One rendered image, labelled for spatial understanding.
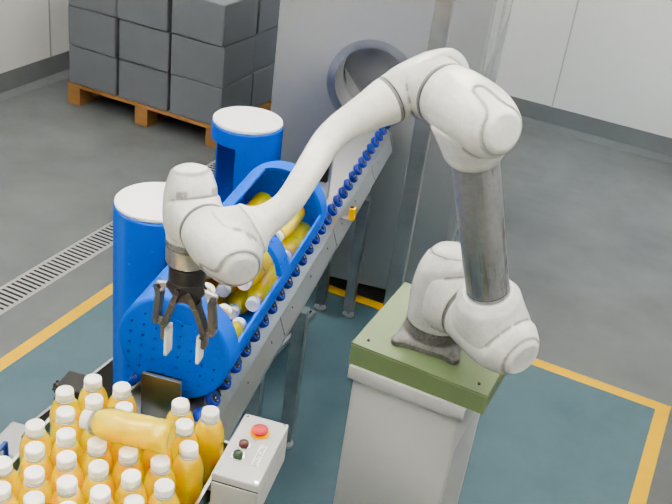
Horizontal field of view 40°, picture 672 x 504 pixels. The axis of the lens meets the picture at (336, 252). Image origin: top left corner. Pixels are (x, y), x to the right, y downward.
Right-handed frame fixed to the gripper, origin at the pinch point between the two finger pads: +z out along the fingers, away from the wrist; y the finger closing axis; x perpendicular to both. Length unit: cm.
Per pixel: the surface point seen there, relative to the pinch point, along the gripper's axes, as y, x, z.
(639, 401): -135, -204, 125
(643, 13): -120, -526, 30
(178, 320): 8.5, -17.5, 7.0
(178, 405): 0.2, 1.0, 15.6
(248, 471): -21.0, 15.4, 14.8
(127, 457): 3.2, 19.9, 15.6
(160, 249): 42, -84, 31
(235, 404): -3.3, -29.4, 37.2
